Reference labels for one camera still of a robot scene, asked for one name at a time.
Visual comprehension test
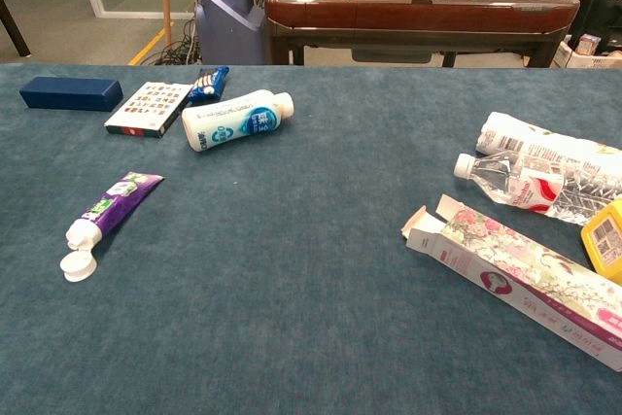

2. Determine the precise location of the blue felt tablecloth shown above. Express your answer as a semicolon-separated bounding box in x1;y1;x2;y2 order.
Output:
0;63;622;415

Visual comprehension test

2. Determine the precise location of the small printed carton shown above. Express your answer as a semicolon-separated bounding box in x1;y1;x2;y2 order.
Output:
576;33;601;55

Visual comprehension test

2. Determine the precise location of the blue cookie packet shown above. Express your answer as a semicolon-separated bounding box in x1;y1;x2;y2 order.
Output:
187;65;230;106

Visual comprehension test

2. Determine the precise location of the white plastic basket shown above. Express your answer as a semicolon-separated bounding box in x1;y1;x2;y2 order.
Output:
551;40;622;70

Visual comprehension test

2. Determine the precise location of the floral long carton box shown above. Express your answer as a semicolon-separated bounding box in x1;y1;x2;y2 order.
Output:
400;193;622;372

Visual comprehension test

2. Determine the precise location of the clear water bottle red label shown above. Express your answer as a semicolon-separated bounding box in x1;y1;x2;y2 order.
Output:
453;150;622;226

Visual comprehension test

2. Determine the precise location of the white wrapped roll package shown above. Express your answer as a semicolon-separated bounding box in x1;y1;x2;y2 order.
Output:
474;111;622;178

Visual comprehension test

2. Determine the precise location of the white box with red pictures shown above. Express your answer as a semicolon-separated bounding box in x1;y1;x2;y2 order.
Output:
104;82;194;139

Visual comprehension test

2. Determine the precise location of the white milk bottle blue label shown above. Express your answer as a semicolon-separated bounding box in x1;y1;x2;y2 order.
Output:
181;88;295;153

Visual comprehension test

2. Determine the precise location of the yellow lidded wipes pack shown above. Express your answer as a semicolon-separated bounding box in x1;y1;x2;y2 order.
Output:
580;199;622;286

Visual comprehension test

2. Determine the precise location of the dark blue rectangular box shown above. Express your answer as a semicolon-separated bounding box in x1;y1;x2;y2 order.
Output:
18;76;124;113

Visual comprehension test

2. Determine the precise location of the black bag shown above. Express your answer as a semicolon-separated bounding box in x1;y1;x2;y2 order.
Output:
568;0;622;54

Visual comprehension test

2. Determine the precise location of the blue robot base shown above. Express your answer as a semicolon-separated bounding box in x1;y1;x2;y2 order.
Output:
195;0;267;66

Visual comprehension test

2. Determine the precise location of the purple toothpaste tube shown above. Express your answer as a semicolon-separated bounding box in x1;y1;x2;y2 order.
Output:
59;171;165;283

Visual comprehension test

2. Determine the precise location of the dark table leg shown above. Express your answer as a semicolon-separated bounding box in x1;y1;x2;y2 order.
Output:
0;0;31;57

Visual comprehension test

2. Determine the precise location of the tangle of black cables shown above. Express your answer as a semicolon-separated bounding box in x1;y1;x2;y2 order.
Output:
154;16;203;66

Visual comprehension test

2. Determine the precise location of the brown mahjong table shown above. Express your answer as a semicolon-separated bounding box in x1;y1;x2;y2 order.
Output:
264;0;581;69

